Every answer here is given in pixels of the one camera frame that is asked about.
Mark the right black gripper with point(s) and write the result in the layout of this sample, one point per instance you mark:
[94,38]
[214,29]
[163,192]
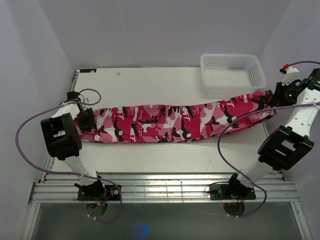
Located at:
[277,98]

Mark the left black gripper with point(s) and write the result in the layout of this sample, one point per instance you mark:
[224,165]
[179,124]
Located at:
[90,122]

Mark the pink camouflage trousers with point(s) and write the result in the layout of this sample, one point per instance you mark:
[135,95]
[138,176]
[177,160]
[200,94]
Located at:
[159,123]

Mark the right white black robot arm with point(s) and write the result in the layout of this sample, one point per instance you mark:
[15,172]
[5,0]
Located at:
[290,142]

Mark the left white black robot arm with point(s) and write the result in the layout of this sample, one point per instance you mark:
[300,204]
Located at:
[61,134]

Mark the small label sticker on table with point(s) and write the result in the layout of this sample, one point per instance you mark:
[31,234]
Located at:
[88,70]

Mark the white plastic mesh basket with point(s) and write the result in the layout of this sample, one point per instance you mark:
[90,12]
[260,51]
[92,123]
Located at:
[231,73]

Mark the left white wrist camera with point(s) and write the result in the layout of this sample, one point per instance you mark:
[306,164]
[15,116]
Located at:
[86,100]

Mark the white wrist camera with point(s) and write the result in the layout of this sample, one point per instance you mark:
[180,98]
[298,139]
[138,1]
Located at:
[86,100]
[290,74]

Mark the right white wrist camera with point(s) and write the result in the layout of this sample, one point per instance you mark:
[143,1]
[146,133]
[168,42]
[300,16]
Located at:
[290,74]

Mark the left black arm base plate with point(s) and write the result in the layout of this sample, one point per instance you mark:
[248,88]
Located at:
[111,193]

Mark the aluminium frame rail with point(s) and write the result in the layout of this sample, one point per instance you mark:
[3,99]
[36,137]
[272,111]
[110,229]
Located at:
[161,188]

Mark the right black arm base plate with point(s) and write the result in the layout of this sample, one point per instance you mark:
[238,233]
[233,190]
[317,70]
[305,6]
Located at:
[220,191]

